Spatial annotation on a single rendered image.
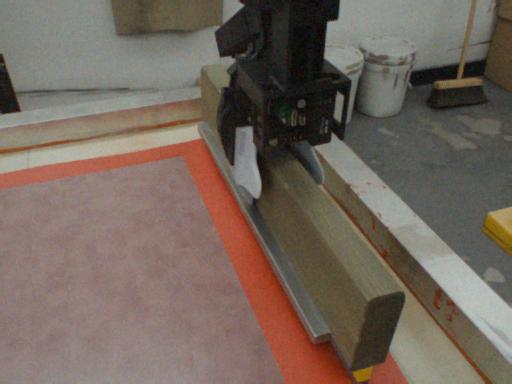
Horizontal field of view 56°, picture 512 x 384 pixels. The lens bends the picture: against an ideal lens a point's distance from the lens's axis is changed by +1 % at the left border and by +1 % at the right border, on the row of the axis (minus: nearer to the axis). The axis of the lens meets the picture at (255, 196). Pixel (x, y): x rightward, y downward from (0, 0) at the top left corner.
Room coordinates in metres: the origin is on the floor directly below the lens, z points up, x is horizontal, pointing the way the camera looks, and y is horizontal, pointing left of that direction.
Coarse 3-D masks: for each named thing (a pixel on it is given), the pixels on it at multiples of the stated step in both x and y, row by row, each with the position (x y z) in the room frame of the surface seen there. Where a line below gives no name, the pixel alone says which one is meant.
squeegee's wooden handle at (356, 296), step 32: (288, 160) 0.36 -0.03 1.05; (288, 192) 0.31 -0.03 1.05; (320, 192) 0.31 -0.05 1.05; (288, 224) 0.31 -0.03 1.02; (320, 224) 0.27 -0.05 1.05; (288, 256) 0.30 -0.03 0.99; (320, 256) 0.25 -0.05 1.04; (352, 256) 0.24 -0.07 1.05; (320, 288) 0.25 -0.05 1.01; (352, 288) 0.21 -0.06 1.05; (384, 288) 0.21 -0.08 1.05; (352, 320) 0.20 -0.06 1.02; (384, 320) 0.20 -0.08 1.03; (352, 352) 0.20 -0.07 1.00; (384, 352) 0.20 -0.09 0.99
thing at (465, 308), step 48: (144, 96) 0.62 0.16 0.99; (192, 96) 0.62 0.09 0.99; (0, 144) 0.53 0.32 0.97; (48, 144) 0.55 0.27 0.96; (336, 144) 0.49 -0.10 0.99; (336, 192) 0.43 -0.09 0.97; (384, 192) 0.40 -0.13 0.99; (384, 240) 0.34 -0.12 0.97; (432, 240) 0.32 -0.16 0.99; (432, 288) 0.27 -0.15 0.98; (480, 288) 0.27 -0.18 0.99; (480, 336) 0.22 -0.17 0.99
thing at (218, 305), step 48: (240, 240) 0.36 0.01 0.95; (48, 288) 0.30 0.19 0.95; (96, 288) 0.30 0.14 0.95; (144, 288) 0.30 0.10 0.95; (192, 288) 0.30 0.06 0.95; (240, 288) 0.30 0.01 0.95; (0, 336) 0.25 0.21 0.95; (48, 336) 0.25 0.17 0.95; (96, 336) 0.25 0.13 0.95; (144, 336) 0.25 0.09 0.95; (192, 336) 0.25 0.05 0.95; (240, 336) 0.25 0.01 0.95; (288, 336) 0.25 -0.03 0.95
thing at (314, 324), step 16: (208, 128) 0.53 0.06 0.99; (208, 144) 0.49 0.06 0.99; (224, 160) 0.46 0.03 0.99; (224, 176) 0.43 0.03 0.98; (240, 208) 0.38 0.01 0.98; (256, 208) 0.37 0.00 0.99; (256, 224) 0.35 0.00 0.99; (272, 240) 0.32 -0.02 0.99; (272, 256) 0.30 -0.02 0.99; (288, 272) 0.28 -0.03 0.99; (288, 288) 0.27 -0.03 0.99; (304, 288) 0.27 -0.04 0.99; (304, 304) 0.25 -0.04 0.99; (304, 320) 0.24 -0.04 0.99; (320, 320) 0.23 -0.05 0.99; (320, 336) 0.22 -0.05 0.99
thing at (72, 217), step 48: (192, 144) 0.55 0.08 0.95; (0, 192) 0.44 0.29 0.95; (48, 192) 0.44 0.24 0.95; (96, 192) 0.44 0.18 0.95; (144, 192) 0.44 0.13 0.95; (192, 192) 0.44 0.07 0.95; (0, 240) 0.36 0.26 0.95; (48, 240) 0.36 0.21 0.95; (96, 240) 0.36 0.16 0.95; (144, 240) 0.36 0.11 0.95; (192, 240) 0.36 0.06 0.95; (0, 288) 0.30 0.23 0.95
